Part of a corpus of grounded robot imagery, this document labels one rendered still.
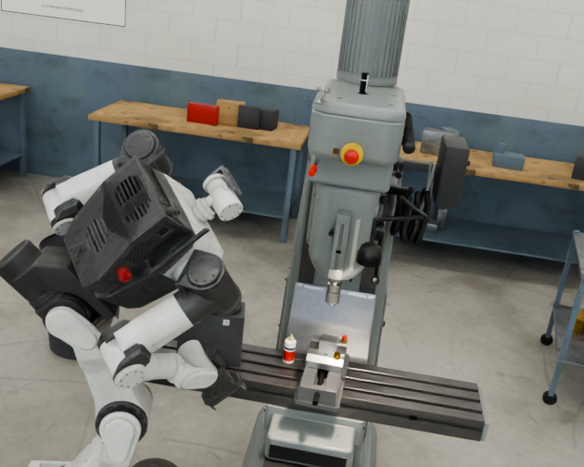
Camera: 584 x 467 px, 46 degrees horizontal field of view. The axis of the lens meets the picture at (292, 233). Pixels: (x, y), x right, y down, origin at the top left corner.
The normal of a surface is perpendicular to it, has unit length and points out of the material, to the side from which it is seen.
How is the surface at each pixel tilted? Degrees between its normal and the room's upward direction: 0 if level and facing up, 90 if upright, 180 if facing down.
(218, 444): 0
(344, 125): 90
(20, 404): 0
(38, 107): 90
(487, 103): 90
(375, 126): 90
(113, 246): 69
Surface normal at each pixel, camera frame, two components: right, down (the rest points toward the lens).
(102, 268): -0.60, -0.14
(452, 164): -0.14, 0.34
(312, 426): 0.11, -0.93
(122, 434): 0.08, 0.36
